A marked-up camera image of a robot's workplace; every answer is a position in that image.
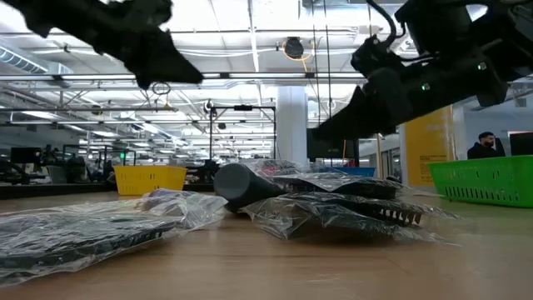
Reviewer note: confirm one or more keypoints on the black monitor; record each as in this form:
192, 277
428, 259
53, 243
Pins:
331, 148

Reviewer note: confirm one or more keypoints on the black aluminium table frame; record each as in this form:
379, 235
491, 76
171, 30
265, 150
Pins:
41, 190

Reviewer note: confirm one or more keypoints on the white pillar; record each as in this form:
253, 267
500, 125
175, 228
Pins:
291, 125

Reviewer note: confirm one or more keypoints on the green plastic basket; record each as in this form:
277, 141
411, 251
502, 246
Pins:
483, 181

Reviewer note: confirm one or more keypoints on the black overhead camera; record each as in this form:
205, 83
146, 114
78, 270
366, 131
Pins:
294, 48

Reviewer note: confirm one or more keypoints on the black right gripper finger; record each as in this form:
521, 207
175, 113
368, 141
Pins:
358, 121

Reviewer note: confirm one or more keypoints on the yellow sign panel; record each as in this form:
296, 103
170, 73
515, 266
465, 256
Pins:
429, 146

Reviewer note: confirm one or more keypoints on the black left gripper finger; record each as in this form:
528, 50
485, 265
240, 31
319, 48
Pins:
166, 66

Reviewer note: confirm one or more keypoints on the black neighbouring rig frame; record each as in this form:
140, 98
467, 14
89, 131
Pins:
211, 133

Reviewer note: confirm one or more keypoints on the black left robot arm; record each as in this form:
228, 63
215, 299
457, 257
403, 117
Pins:
25, 16

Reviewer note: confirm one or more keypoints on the yellow plastic basket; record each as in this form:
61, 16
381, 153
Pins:
150, 179

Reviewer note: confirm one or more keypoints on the person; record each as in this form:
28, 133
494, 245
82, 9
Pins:
483, 150

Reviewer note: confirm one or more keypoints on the bagged black round brush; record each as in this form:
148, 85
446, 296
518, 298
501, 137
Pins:
75, 241
333, 216
333, 183

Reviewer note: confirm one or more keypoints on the blue plastic basket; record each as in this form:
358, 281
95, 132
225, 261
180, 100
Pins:
354, 171

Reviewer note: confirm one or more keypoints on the dark grey deodorant stick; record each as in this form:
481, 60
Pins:
237, 185

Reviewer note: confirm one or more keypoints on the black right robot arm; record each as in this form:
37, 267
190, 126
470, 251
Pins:
491, 37

